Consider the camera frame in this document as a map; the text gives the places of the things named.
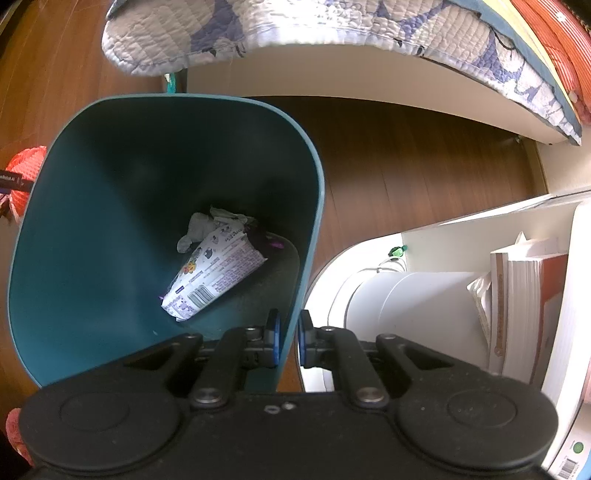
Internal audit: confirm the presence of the white round stool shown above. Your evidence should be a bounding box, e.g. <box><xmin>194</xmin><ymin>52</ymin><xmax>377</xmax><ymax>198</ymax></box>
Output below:
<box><xmin>305</xmin><ymin>230</ymin><xmax>490</xmax><ymax>368</ymax></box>

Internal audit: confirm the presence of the stack of books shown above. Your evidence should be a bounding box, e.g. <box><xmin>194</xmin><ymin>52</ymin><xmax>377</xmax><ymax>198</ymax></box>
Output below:
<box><xmin>460</xmin><ymin>235</ymin><xmax>590</xmax><ymax>400</ymax></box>

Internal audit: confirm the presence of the white purple quilted blanket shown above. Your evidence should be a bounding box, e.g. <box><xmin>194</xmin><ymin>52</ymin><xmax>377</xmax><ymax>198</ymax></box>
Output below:
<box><xmin>101</xmin><ymin>1</ymin><xmax>573</xmax><ymax>142</ymax></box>

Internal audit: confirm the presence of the dark teal trash bin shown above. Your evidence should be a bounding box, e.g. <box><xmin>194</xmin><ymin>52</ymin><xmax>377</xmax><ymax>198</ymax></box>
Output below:
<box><xmin>7</xmin><ymin>94</ymin><xmax>325</xmax><ymax>386</ymax></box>

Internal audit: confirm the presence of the stack of folded blankets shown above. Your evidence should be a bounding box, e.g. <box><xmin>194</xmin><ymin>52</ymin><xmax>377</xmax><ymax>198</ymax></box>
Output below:
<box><xmin>512</xmin><ymin>0</ymin><xmax>590</xmax><ymax>125</ymax></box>

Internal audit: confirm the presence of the white purple snack wrapper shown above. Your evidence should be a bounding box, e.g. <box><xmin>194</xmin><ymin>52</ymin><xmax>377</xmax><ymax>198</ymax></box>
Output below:
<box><xmin>161</xmin><ymin>218</ymin><xmax>266</xmax><ymax>322</ymax></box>

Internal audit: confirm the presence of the grey plastic bag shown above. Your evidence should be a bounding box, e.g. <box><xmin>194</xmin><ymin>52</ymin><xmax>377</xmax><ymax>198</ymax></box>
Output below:
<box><xmin>176</xmin><ymin>207</ymin><xmax>254</xmax><ymax>254</ymax></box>

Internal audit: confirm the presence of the orange foam fruit net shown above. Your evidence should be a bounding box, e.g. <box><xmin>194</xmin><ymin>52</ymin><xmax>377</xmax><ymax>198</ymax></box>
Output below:
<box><xmin>1</xmin><ymin>146</ymin><xmax>47</xmax><ymax>222</ymax></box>

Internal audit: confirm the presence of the orange floral bedspread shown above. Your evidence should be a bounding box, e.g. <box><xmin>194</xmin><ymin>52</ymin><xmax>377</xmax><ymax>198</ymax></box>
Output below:
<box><xmin>457</xmin><ymin>1</ymin><xmax>590</xmax><ymax>145</ymax></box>

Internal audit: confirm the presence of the bed with pink headboard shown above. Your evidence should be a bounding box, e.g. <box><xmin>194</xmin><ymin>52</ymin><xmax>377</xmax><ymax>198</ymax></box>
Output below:
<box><xmin>187</xmin><ymin>45</ymin><xmax>566</xmax><ymax>144</ymax></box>

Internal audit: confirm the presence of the person's right hand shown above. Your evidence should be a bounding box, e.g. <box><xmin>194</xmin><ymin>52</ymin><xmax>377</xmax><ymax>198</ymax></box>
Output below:
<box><xmin>5</xmin><ymin>408</ymin><xmax>34</xmax><ymax>466</ymax></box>

